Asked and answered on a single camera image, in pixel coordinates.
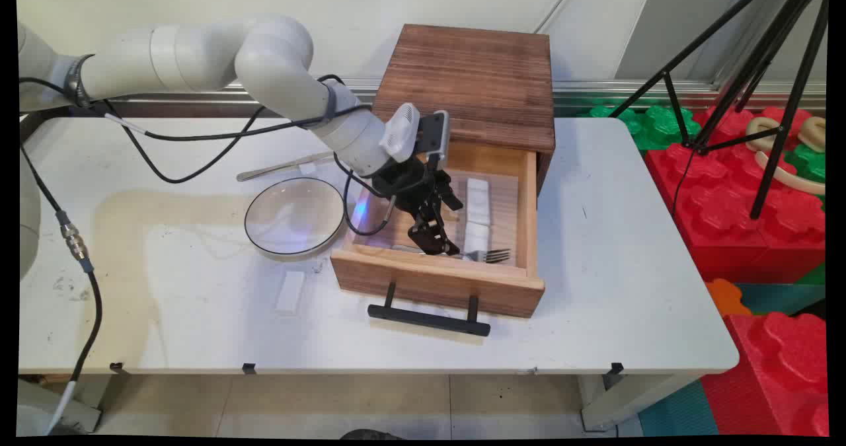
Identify grey table leg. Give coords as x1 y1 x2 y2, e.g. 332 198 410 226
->
17 379 103 437

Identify black cable metal connector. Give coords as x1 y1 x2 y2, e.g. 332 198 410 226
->
19 143 103 437

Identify white plate black rim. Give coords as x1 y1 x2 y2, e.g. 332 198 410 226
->
244 177 346 258

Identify orange foam piece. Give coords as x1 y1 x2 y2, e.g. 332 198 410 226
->
706 279 754 318

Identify beige foam band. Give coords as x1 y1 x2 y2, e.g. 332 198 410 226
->
753 150 827 196

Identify aluminium wall rail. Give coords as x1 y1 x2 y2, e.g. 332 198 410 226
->
99 79 827 118

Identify beige foam ring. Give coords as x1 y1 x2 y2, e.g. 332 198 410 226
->
796 117 827 153
746 117 782 153

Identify large red foam block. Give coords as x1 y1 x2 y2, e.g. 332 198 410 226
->
644 143 827 285

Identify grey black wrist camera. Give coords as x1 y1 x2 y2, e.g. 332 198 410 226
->
416 110 451 169

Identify white table leg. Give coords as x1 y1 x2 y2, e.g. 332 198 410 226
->
578 373 703 432

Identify light wooden drawer black handle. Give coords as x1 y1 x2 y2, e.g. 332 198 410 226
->
330 137 547 338

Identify long black arm cable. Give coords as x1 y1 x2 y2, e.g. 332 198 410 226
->
99 74 348 184

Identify red foam blocks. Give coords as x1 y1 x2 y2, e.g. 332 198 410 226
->
638 284 827 437

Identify black camera tripod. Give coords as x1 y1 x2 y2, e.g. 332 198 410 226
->
608 0 830 221

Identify dark wooden drawer cabinet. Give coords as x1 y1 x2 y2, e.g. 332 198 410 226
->
370 24 557 196

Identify silver metal knife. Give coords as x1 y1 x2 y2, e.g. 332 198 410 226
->
237 150 335 182

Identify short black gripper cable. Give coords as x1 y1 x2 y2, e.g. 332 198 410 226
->
334 152 397 237

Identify thin black tripod cable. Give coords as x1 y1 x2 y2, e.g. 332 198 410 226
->
671 145 698 219

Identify silver metal fork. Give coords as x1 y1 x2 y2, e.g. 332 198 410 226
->
391 244 512 264

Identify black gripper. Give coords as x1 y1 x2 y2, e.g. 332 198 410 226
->
371 157 465 257

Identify green foam block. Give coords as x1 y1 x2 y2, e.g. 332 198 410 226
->
785 143 827 184
588 104 701 151
793 263 827 287

